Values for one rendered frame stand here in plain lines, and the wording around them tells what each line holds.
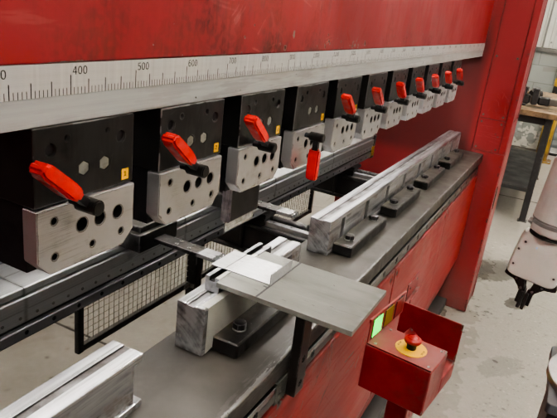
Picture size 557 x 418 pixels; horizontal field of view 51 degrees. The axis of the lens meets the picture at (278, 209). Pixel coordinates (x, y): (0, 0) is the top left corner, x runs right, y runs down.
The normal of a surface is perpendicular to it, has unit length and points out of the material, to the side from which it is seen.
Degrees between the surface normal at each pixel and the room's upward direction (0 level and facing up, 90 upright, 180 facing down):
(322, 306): 0
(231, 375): 0
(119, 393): 90
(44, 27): 90
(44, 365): 0
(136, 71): 90
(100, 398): 90
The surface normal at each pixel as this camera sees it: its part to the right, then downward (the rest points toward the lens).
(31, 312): 0.88, 0.26
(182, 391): 0.11, -0.94
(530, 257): -0.57, 0.22
